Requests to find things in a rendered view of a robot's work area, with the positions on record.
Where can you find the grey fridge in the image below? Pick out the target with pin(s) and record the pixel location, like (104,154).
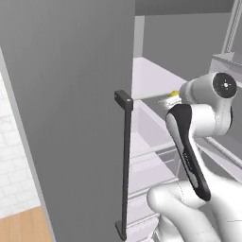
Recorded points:
(176,41)

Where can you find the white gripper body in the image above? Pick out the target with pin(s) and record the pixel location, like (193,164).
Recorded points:
(166,102)

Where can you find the yellow lemon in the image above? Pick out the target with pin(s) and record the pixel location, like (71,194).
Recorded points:
(173,93)

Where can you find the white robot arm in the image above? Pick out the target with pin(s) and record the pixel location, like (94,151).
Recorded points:
(189,208)

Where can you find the grey fridge door with racks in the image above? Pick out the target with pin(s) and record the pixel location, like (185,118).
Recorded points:
(231,47)

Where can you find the clear fridge drawer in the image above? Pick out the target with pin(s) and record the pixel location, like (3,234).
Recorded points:
(148,126)

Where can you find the white fridge shelf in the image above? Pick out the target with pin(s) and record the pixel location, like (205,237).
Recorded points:
(151,77)

